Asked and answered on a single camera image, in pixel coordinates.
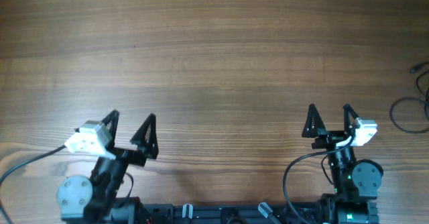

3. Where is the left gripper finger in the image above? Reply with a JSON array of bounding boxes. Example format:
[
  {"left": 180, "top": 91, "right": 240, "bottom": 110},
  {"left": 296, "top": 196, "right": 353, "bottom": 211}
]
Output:
[
  {"left": 130, "top": 113, "right": 158, "bottom": 160},
  {"left": 101, "top": 109, "right": 119, "bottom": 148}
]

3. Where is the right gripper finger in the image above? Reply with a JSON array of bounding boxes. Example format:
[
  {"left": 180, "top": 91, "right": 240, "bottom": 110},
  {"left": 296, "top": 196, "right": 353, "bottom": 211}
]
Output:
[
  {"left": 343, "top": 104, "right": 359, "bottom": 135},
  {"left": 302, "top": 103, "right": 326, "bottom": 138}
]

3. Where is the black usb cable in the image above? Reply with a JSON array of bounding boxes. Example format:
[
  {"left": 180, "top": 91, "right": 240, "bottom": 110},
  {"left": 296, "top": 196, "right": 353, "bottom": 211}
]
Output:
[{"left": 389, "top": 62, "right": 429, "bottom": 134}]

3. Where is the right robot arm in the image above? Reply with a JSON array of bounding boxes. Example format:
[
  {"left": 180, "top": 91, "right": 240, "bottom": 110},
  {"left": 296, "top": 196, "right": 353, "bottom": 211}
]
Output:
[{"left": 302, "top": 104, "right": 383, "bottom": 223}]

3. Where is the camera black cable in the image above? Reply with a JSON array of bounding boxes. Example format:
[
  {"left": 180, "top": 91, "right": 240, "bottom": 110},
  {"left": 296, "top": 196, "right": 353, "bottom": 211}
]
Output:
[
  {"left": 282, "top": 135, "right": 356, "bottom": 224},
  {"left": 0, "top": 144, "right": 68, "bottom": 224}
]

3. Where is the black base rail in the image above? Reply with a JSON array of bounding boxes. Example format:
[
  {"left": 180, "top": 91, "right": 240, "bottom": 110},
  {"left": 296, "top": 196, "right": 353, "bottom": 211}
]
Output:
[{"left": 99, "top": 202, "right": 380, "bottom": 224}]

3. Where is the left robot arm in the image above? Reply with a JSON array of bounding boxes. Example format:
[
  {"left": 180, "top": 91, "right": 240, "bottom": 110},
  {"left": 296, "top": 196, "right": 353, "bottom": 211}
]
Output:
[{"left": 57, "top": 110, "right": 159, "bottom": 223}]

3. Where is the left camera black cable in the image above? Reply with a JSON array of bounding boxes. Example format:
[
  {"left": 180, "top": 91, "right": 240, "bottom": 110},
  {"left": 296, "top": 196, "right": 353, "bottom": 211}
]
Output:
[{"left": 0, "top": 144, "right": 68, "bottom": 224}]

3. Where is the right camera black cable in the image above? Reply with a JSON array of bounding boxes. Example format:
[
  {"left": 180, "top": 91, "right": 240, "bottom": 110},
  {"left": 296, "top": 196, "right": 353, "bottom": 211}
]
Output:
[{"left": 282, "top": 135, "right": 356, "bottom": 224}]

